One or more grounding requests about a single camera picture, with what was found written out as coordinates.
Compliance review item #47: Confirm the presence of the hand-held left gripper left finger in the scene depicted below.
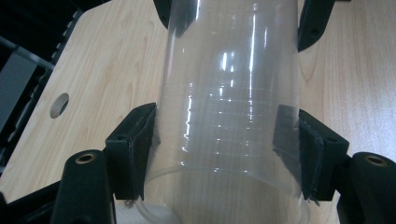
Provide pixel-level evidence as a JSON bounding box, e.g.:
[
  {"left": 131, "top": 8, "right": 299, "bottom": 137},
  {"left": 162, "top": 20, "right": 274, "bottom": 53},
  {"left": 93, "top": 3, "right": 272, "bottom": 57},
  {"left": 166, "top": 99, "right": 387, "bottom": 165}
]
[{"left": 106, "top": 102, "right": 157, "bottom": 200}]

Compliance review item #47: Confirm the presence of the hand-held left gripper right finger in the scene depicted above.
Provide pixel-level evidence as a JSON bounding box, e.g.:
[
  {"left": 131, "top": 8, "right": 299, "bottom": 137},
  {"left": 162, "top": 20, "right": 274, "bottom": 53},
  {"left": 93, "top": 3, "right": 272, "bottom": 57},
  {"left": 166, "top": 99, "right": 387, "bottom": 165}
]
[{"left": 272, "top": 104, "right": 350, "bottom": 202}]

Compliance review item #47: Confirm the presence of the translucent white cup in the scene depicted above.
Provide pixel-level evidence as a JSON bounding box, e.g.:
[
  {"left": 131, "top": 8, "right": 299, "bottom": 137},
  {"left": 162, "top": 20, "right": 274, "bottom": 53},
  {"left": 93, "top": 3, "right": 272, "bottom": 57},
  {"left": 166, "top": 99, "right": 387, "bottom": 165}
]
[{"left": 114, "top": 200, "right": 183, "bottom": 224}]

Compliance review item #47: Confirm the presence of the stack of clear plastic cups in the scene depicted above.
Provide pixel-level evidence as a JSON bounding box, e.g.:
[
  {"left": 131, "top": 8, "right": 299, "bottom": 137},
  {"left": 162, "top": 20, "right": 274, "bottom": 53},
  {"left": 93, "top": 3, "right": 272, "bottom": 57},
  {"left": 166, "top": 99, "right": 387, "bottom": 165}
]
[{"left": 136, "top": 0, "right": 312, "bottom": 224}]

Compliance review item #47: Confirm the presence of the grey panel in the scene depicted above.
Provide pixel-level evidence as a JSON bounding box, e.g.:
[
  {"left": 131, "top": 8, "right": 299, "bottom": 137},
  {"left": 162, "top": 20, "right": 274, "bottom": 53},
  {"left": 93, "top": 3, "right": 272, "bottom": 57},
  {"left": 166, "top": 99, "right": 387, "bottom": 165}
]
[{"left": 0, "top": 50, "right": 38, "bottom": 133}]

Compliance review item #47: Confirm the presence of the round table cable hole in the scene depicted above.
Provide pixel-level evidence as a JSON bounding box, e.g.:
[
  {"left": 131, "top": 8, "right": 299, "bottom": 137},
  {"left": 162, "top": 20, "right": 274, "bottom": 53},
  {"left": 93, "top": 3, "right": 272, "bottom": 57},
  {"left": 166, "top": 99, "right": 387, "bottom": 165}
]
[{"left": 49, "top": 92, "right": 70, "bottom": 119}]

